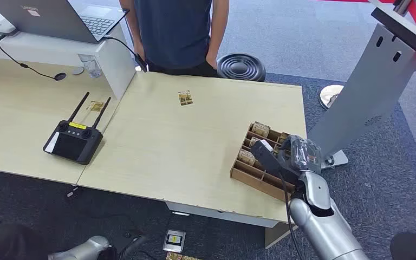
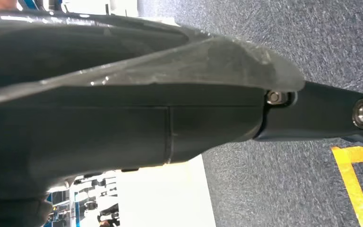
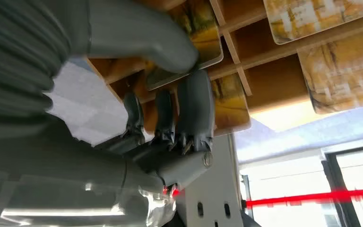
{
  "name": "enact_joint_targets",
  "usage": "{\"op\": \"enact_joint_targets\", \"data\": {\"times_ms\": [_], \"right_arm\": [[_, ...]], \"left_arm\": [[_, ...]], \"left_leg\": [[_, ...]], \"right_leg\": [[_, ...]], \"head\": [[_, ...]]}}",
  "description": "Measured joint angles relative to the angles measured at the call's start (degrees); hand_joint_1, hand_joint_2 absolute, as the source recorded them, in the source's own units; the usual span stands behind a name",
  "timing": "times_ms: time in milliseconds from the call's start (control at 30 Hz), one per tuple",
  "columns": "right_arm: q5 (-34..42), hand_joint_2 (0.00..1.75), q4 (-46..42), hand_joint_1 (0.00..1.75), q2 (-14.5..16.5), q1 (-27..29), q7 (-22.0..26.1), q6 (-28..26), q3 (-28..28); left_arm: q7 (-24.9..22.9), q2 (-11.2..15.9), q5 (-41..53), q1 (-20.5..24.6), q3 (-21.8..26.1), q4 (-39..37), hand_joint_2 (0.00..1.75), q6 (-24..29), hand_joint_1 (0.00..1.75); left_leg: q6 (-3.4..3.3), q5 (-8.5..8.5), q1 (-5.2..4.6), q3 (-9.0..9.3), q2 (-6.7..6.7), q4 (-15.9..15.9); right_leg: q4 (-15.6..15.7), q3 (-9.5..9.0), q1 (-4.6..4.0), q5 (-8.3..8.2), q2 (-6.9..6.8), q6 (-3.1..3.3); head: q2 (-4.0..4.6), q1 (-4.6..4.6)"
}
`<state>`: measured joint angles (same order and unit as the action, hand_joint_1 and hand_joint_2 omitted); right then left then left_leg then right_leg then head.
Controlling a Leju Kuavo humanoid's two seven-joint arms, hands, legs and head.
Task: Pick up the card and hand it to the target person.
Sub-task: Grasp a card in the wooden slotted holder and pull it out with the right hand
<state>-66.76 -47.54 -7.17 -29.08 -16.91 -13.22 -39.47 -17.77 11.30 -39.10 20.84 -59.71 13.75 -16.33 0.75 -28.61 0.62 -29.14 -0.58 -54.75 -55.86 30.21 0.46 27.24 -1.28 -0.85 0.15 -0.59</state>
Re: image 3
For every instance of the white metal slotted bracket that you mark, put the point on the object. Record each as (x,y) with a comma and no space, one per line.
(214,181)

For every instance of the wooden compartment card rack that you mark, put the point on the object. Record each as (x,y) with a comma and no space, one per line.
(272,84)

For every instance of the black window frame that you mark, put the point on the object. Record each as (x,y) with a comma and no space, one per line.
(333,178)

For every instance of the red barrier tape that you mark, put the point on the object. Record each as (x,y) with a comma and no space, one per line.
(310,197)

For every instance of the pale yellow print card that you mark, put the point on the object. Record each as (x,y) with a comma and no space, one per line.
(310,15)
(344,75)

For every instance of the ribbed grey right arm sleeve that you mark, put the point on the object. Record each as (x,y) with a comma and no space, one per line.
(12,62)

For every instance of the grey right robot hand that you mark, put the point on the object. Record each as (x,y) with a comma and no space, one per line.
(59,163)

